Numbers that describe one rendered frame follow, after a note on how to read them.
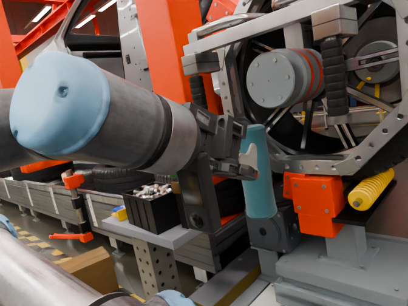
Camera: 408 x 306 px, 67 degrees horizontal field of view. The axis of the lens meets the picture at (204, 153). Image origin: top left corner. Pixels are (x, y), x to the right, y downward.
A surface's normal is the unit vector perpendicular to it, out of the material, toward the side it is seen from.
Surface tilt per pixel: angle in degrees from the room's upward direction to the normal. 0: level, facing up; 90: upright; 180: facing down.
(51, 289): 9
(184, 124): 82
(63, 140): 136
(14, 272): 23
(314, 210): 90
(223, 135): 64
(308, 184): 90
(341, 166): 90
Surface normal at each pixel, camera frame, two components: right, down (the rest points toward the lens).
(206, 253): -0.67, 0.25
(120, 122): 0.73, 0.21
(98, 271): 0.55, 0.04
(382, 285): -0.18, -0.97
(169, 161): 0.44, 0.71
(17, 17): 0.71, -0.01
